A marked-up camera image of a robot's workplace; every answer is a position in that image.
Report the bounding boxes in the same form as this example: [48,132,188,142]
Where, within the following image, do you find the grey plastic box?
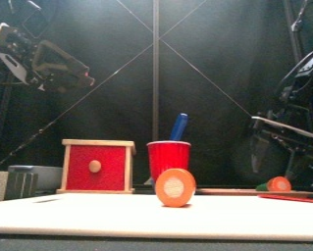
[6,164,64,197]

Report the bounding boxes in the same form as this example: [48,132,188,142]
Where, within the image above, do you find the orange toy carrot bottom piece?
[154,168,198,209]

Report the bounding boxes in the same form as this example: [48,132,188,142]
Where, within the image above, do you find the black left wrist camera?
[21,8,51,40]

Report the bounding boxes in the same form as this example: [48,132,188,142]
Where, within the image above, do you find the red flat board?
[257,193,313,205]

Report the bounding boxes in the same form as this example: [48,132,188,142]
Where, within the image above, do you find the toy carrot top with green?
[254,176,293,193]

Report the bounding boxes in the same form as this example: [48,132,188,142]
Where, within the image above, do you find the white cutting board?
[0,192,313,243]

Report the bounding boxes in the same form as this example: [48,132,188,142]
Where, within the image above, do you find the dark green striped block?
[4,172,40,201]

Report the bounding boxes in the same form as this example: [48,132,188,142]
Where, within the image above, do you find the white right camera mount bracket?
[250,115,313,142]

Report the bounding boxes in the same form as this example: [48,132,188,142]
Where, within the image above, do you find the blue marker pen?
[167,112,190,142]

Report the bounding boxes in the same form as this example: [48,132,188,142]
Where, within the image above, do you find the thin vertical metal frame bar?
[151,0,160,142]

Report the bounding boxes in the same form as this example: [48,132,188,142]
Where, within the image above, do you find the white left camera mount bracket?
[0,22,30,85]

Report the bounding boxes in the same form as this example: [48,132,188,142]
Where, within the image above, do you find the red plastic cup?
[146,140,192,183]

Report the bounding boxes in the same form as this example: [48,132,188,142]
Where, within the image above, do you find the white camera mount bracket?
[250,115,313,142]
[0,22,30,85]

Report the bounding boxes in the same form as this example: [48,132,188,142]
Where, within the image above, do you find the thin diagonal brace wire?
[0,0,209,172]
[113,0,255,118]

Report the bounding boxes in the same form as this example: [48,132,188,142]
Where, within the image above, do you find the wooden box with red drawer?
[55,138,138,195]

